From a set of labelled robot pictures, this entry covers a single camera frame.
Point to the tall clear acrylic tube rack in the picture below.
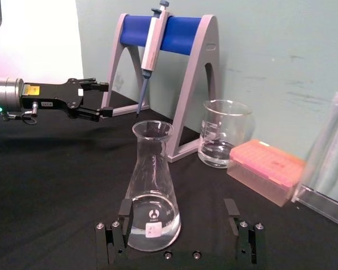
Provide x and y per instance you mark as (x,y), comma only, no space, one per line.
(321,202)

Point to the black table cloth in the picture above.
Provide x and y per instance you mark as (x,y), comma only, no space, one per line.
(45,182)

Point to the grey pipette stand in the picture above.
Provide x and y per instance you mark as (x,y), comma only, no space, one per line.
(197,84)

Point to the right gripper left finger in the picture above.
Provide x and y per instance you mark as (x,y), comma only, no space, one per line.
(107,242)

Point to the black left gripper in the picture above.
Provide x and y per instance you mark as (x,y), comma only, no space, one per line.
(53,94)

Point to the glass beaker with water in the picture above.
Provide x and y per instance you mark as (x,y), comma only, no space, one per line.
(217,152)

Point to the pink pipette tip box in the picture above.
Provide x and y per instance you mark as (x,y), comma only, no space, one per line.
(264,168)

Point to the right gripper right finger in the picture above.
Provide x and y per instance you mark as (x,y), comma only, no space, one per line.
(250,242)

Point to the glass conical flask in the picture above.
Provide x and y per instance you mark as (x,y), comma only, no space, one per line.
(152,174)

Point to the grey and blue pipette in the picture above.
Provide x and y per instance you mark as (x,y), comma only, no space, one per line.
(153,45)

